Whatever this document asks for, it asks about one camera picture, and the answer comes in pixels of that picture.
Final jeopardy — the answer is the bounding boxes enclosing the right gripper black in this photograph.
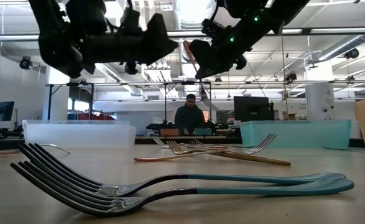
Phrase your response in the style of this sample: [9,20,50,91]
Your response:
[190,14,282,80]

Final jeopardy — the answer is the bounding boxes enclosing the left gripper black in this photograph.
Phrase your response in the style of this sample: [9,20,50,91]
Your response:
[82,7,178,75]

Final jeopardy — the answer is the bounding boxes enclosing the red-handled silver fork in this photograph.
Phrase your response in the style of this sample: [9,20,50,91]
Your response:
[183,39,220,112]
[152,136,230,151]

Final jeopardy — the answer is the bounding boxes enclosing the teal-handled black fork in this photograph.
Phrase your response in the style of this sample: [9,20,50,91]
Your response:
[16,142,347,197]
[187,138,255,149]
[9,161,356,218]

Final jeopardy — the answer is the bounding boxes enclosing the rose gold fork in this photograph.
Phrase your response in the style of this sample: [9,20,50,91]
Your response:
[133,133,279,163]

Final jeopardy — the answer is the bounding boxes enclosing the white ceiling pipes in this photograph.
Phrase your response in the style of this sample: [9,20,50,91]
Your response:
[140,58,173,83]

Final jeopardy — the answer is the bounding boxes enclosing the black computer monitor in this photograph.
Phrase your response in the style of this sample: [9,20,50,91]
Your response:
[233,96,275,122]

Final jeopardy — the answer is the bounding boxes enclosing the person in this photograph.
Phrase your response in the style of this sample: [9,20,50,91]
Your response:
[173,93,206,136]

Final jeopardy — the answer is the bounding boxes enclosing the teal background box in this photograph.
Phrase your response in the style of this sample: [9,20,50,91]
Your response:
[193,127,213,137]

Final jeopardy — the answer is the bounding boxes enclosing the orange background box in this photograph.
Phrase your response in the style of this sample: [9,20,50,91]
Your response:
[160,128,180,137]

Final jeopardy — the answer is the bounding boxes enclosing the white round column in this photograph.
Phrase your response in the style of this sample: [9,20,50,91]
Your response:
[44,67,71,121]
[305,62,337,122]

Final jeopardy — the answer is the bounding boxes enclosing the teal-green plastic bin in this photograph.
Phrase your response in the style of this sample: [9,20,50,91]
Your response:
[239,120,353,149]

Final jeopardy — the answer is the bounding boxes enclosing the clear plastic bin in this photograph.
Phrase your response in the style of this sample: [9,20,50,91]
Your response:
[22,119,138,149]

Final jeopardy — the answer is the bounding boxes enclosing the dark screen with stand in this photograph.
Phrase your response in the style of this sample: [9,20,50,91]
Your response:
[0,101,15,122]

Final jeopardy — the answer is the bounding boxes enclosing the silver ribbed ceiling duct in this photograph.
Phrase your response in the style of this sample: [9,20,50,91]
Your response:
[173,0,216,99]

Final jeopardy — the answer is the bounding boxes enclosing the black background rig frame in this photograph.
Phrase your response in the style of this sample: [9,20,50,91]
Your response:
[45,80,213,122]

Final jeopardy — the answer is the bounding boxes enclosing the black ceiling light rail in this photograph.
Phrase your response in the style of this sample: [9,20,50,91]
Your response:
[0,27,365,43]

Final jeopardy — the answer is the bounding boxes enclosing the silver slanted ceiling duct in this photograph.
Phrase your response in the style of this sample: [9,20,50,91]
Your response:
[318,33,365,63]

